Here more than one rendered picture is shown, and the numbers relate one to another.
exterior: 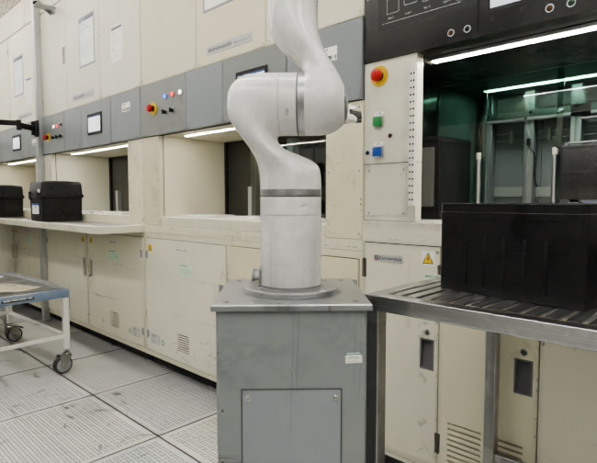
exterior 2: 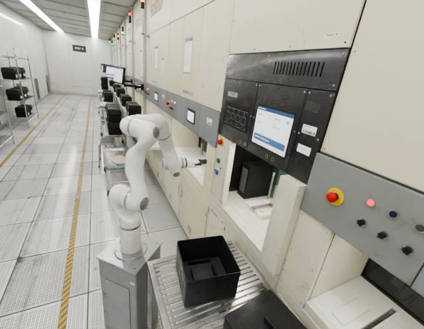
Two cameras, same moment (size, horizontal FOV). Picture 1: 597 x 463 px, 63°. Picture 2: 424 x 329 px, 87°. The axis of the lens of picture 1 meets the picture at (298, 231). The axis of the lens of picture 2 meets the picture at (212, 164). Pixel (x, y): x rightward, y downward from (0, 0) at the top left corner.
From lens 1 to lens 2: 1.13 m
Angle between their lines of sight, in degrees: 25
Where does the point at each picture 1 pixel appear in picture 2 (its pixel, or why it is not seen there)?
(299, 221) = (126, 237)
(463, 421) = not seen: hidden behind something
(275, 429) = (113, 290)
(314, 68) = (130, 194)
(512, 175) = not seen: hidden behind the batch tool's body
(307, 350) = (120, 276)
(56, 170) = (149, 106)
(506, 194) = not seen: hidden behind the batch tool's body
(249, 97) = (111, 198)
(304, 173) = (127, 224)
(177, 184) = (177, 134)
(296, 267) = (125, 249)
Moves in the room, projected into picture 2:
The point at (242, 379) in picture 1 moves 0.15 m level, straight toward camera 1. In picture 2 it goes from (105, 276) to (86, 298)
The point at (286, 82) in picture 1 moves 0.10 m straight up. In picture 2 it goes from (121, 196) to (121, 179)
